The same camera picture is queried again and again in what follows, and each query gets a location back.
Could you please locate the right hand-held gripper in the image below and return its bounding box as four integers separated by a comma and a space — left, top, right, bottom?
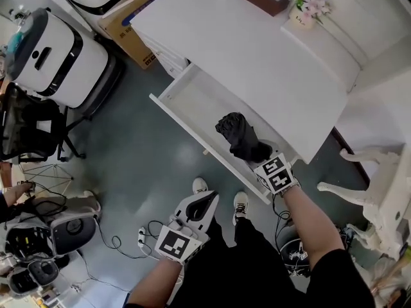
253, 139, 301, 195

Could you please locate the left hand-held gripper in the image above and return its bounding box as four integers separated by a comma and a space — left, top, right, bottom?
154, 190, 220, 265

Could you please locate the black umbrella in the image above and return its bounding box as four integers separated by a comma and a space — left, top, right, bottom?
214, 112, 274, 164

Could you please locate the white drawer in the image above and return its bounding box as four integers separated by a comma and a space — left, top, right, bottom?
149, 63, 302, 205

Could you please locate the person's left forearm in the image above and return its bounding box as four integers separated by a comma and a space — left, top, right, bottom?
127, 257, 184, 308

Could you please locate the person's right forearm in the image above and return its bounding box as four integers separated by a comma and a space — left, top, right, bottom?
282, 184, 346, 269

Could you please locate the white desk with drawer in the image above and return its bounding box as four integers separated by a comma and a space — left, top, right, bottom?
130, 0, 399, 165

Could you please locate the person's left white shoe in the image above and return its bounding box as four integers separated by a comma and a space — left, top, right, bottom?
192, 177, 209, 195

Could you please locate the person's white shoe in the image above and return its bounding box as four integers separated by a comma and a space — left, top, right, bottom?
232, 191, 250, 226
192, 177, 209, 195

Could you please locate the person's right white shoe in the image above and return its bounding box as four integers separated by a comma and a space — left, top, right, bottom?
232, 191, 250, 226

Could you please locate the person's black clothing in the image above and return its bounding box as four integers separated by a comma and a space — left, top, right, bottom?
170, 216, 375, 308

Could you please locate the black open equipment case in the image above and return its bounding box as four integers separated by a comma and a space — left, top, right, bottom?
279, 237, 311, 277

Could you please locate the ornate cream dressing table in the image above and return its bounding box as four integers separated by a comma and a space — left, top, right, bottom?
317, 142, 411, 261

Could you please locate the grey open equipment case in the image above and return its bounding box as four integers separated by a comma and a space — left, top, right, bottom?
4, 212, 99, 262
6, 260, 60, 298

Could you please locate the pink flower pot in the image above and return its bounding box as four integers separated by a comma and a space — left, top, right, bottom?
287, 0, 331, 30

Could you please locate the brown cardboard box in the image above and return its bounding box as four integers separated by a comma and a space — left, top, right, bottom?
98, 0, 180, 71

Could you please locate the black mesh office chair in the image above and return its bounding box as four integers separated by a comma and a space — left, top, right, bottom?
0, 81, 87, 165

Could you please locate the teal cloth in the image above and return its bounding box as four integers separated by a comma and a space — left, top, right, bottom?
6, 32, 26, 55

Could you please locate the black power cable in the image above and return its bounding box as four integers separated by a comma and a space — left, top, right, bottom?
95, 219, 161, 260

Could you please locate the gold wire frame stand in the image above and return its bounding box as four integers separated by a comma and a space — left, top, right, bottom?
22, 164, 74, 193

